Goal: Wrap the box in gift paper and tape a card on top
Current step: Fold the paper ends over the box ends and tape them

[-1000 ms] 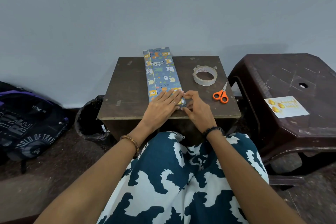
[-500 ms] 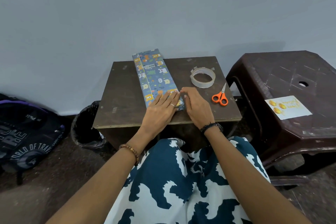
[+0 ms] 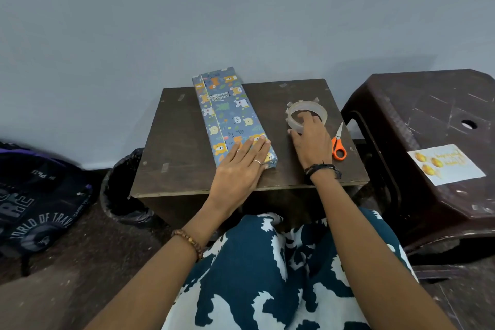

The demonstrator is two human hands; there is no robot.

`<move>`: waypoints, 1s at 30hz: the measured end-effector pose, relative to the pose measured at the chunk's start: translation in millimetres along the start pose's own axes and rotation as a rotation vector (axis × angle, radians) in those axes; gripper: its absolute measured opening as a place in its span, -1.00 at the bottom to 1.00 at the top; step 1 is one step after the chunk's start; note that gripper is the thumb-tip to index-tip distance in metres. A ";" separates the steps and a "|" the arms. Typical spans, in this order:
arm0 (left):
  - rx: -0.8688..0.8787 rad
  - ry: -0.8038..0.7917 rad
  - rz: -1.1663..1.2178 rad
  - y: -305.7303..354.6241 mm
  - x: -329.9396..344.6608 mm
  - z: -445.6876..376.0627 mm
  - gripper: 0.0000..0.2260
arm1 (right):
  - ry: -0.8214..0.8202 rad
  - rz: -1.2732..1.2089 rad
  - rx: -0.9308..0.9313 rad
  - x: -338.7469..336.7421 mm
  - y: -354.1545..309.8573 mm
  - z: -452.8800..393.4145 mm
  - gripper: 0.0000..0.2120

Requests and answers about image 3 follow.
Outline person's left hand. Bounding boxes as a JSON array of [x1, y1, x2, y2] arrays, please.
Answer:
[[205, 135, 271, 218]]

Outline person's right hand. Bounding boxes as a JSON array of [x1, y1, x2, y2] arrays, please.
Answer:
[[287, 111, 334, 172]]

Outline orange handled scissors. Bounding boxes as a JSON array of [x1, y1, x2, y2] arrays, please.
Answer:
[[331, 121, 348, 161]]

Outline clear tape roll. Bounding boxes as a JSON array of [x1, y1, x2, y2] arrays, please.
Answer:
[[285, 97, 328, 136]]

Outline blue animal-print wrapping paper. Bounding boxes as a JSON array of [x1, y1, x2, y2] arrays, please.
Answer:
[[191, 66, 279, 170]]

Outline white card with gold stickers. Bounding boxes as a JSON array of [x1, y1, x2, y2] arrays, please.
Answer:
[[406, 143, 487, 187]]

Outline person's left forearm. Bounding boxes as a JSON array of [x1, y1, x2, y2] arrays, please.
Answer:
[[85, 200, 225, 330]]

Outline person's right forearm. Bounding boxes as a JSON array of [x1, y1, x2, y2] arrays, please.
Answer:
[[309, 167, 459, 330]]

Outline small brown wooden table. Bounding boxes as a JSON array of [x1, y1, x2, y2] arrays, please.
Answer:
[[129, 78, 371, 199]]

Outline brown plastic stool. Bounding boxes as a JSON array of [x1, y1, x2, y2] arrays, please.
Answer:
[[340, 69, 495, 253]]

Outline teal white patterned trousers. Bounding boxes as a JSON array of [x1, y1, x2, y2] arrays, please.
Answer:
[[161, 208, 420, 330]]

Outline black trash bin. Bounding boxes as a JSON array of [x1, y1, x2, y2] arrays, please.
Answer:
[[99, 147, 155, 228]]

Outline black purple backpack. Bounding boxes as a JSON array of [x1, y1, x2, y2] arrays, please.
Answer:
[[0, 142, 93, 276]]

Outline black cord bracelet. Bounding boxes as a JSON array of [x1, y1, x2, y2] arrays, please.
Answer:
[[303, 163, 343, 181]]

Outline brown beaded bracelet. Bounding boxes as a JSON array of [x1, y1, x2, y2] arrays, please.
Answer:
[[171, 229, 205, 263]]

